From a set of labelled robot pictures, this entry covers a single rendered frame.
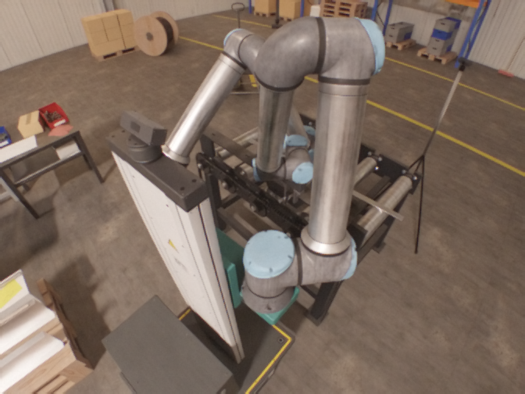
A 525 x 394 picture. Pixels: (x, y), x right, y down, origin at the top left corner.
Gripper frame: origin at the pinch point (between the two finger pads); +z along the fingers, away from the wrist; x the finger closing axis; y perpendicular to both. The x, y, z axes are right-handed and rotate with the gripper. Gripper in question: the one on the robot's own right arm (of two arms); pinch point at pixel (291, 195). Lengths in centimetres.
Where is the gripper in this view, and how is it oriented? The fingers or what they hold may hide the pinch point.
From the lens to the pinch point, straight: 136.6
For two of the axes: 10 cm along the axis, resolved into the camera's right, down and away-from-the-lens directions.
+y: -7.2, 5.0, -4.9
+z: 0.0, 7.0, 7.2
